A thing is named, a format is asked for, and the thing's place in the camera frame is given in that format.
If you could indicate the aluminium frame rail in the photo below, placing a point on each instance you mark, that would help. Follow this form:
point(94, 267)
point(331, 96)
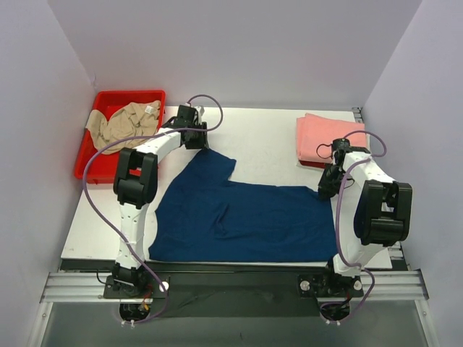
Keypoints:
point(75, 313)

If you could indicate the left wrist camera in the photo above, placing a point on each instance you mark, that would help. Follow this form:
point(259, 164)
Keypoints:
point(189, 116)

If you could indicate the blue t-shirt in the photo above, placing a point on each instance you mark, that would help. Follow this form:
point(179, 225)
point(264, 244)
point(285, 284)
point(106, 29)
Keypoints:
point(204, 216)

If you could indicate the folded pink t-shirt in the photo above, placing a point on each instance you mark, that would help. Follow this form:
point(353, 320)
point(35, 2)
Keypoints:
point(314, 135)

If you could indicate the red plastic bin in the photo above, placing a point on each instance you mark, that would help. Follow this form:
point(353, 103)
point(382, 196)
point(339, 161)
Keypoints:
point(103, 168)

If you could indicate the beige t-shirt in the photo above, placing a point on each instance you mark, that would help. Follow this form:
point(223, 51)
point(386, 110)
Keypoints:
point(134, 119)

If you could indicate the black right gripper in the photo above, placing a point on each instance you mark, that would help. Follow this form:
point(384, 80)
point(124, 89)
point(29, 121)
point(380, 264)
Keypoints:
point(327, 184)

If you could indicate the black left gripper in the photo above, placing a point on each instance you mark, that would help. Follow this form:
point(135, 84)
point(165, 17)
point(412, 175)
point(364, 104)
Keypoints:
point(197, 141)

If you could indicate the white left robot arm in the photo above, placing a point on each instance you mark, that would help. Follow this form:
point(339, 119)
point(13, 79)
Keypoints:
point(136, 185)

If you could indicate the folded red t-shirt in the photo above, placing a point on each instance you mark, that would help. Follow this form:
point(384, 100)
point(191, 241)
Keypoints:
point(312, 164)

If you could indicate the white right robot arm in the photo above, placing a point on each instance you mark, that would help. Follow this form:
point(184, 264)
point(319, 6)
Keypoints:
point(381, 217)

